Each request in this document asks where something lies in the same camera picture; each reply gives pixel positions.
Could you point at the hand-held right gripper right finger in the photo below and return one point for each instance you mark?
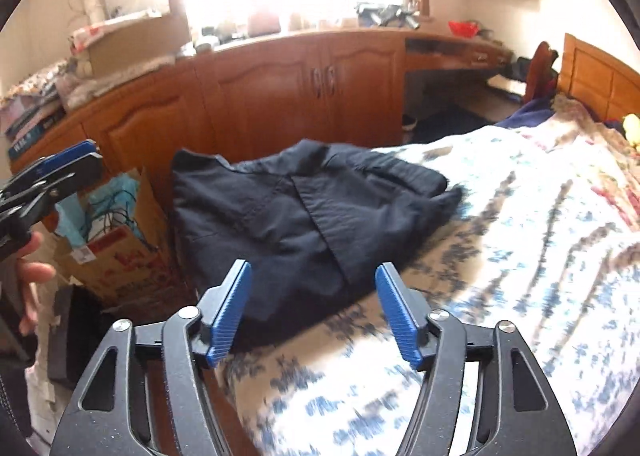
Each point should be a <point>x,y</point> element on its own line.
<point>400,316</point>

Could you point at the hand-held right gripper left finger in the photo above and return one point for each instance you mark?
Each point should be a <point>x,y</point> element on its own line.
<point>232,306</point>

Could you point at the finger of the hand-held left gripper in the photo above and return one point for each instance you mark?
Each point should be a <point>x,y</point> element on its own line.
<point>65,180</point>
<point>65,155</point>

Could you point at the black double-breasted coat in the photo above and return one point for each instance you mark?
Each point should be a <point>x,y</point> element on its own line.
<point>280,216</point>

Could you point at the person's left hand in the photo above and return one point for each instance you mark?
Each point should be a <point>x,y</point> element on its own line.
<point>37,271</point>

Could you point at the stack of books on counter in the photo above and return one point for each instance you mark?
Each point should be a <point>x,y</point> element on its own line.
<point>35,128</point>

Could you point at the teal bag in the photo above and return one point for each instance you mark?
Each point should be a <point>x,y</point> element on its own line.
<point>100,206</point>

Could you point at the white fluffy cloth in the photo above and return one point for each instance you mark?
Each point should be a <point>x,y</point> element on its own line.
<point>125,75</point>

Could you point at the red printed cardboard box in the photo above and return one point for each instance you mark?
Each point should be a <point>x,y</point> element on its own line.
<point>125,261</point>

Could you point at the blue floral bedsheet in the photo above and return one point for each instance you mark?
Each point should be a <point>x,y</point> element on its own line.
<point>500,286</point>

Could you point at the plain cardboard box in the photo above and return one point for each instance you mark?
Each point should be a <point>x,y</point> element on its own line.
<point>140,43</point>

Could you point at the wooden desk with cabinets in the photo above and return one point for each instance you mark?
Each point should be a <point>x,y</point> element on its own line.
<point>275,85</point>

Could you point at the row of small jars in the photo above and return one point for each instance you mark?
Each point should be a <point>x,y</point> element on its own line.
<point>260,30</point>

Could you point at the navy blue bed sheet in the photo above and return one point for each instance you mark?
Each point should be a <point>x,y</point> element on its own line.
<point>525,115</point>

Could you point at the pink floral blanket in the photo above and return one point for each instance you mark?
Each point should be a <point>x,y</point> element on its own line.
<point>590,160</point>

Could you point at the beige paper sheet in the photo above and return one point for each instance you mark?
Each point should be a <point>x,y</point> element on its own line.
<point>505,84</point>

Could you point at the wooden chair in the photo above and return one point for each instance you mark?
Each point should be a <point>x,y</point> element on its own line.
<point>540,70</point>

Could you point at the red bowl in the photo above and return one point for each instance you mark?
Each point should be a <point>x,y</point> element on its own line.
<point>463,28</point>

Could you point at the yellow plush toy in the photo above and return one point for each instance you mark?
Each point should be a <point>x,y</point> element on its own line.
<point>632,133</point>

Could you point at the black grey devices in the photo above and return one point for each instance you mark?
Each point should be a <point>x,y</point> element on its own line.
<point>387,14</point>

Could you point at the wooden bed headboard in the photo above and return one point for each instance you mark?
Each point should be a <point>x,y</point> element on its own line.
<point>600,75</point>

